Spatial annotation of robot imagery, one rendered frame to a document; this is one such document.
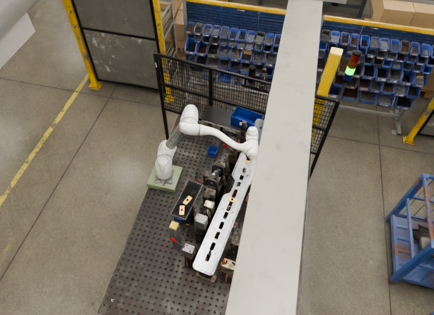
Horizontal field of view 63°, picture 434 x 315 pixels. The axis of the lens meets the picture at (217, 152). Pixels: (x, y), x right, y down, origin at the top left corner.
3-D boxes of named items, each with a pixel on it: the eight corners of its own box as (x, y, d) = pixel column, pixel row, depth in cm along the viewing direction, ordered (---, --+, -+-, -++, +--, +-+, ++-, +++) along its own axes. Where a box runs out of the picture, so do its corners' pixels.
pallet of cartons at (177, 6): (199, 66, 595) (197, 7, 512) (152, 60, 602) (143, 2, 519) (211, 25, 668) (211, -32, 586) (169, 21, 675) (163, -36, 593)
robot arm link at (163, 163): (155, 179, 357) (153, 166, 339) (157, 164, 368) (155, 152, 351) (171, 180, 357) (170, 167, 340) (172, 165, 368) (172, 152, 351)
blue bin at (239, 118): (256, 134, 367) (257, 126, 357) (229, 124, 375) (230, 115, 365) (262, 124, 376) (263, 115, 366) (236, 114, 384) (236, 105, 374)
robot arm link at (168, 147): (154, 161, 363) (156, 144, 377) (168, 166, 369) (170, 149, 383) (185, 115, 310) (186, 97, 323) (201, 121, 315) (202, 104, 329)
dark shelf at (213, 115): (281, 144, 363) (281, 142, 360) (199, 121, 382) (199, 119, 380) (287, 130, 376) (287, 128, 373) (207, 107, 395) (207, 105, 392)
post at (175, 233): (179, 253, 322) (175, 232, 287) (172, 250, 324) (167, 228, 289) (183, 245, 326) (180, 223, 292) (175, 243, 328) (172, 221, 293)
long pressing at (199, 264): (216, 278, 280) (216, 277, 279) (189, 268, 285) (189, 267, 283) (265, 150, 360) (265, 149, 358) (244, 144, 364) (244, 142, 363)
